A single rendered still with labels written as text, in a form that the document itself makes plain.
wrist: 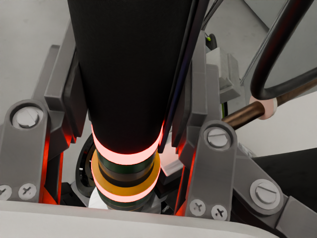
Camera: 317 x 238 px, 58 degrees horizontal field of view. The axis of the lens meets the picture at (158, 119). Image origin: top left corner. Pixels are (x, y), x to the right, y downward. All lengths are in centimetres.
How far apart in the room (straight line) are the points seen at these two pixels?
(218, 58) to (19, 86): 166
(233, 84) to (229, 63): 6
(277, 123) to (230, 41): 192
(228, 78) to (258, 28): 207
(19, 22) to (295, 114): 224
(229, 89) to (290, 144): 17
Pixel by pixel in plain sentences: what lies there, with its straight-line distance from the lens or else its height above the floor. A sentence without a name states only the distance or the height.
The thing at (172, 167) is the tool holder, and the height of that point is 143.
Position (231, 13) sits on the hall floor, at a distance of 275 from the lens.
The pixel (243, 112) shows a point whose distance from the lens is 25.
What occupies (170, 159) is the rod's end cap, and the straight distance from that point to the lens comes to 21.
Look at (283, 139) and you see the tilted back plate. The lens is 58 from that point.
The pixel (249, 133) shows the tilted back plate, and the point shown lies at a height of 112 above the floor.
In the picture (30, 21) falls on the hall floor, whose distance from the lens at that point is 254.
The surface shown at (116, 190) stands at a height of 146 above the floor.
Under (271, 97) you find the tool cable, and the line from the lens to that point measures 25.
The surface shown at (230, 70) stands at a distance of 67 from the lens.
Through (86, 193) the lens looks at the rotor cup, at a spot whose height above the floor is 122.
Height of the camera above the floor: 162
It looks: 59 degrees down
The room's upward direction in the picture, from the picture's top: 12 degrees clockwise
